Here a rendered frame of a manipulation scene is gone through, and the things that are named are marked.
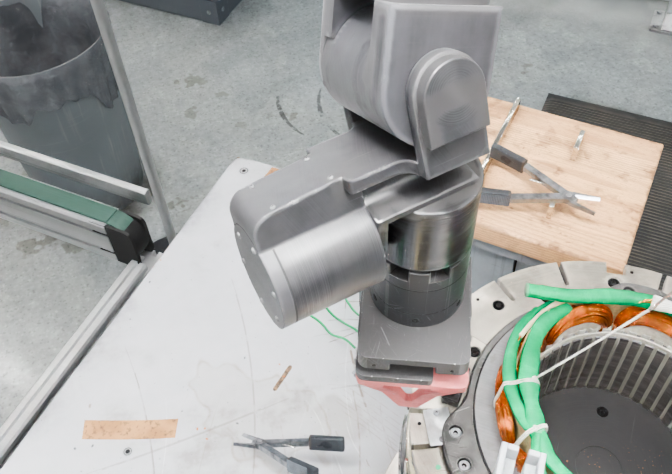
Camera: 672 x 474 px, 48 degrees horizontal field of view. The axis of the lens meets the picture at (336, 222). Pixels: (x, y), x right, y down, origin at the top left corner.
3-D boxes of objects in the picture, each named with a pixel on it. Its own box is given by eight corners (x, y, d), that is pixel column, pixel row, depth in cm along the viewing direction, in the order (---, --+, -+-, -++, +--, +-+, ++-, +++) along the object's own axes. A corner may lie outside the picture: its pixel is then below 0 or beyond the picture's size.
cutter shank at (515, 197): (509, 203, 74) (510, 199, 74) (508, 197, 75) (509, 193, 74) (571, 203, 74) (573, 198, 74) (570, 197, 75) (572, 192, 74)
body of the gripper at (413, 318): (357, 372, 45) (355, 303, 39) (370, 236, 52) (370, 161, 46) (467, 380, 45) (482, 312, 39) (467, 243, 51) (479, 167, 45)
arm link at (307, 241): (484, 42, 32) (386, 11, 39) (238, 139, 29) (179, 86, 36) (511, 269, 39) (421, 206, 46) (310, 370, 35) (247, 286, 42)
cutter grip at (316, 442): (343, 439, 85) (343, 452, 85) (344, 435, 85) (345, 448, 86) (308, 437, 85) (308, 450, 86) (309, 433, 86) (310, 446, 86)
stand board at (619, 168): (422, 221, 79) (423, 206, 77) (483, 111, 90) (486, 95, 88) (617, 287, 73) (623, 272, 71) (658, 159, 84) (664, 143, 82)
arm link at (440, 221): (510, 172, 37) (444, 103, 40) (388, 228, 35) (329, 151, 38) (491, 256, 42) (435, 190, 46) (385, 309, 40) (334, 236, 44)
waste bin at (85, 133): (4, 211, 225) (-82, 57, 183) (81, 131, 247) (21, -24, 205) (108, 249, 214) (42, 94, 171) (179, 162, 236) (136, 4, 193)
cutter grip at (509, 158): (488, 157, 79) (490, 145, 78) (493, 152, 80) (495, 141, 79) (521, 174, 78) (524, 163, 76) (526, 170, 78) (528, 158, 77)
